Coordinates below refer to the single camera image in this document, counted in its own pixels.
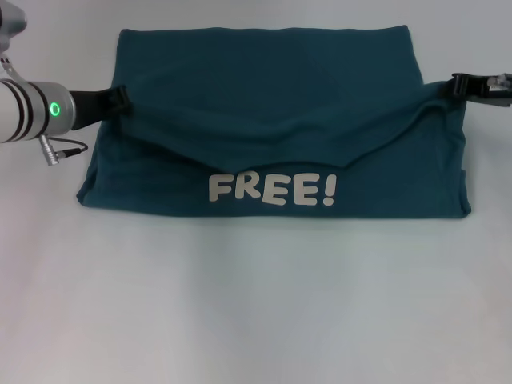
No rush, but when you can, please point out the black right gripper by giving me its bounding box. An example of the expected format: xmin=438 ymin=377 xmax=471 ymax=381
xmin=450 ymin=72 xmax=512 ymax=109

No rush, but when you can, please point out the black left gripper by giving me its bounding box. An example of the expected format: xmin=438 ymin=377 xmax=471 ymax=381
xmin=67 ymin=84 xmax=134 ymax=132

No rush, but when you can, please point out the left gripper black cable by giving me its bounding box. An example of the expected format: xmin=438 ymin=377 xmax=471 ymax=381
xmin=38 ymin=134 xmax=90 ymax=168

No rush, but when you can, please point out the teal FREE print t-shirt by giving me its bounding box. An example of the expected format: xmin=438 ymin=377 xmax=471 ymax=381
xmin=74 ymin=25 xmax=474 ymax=219

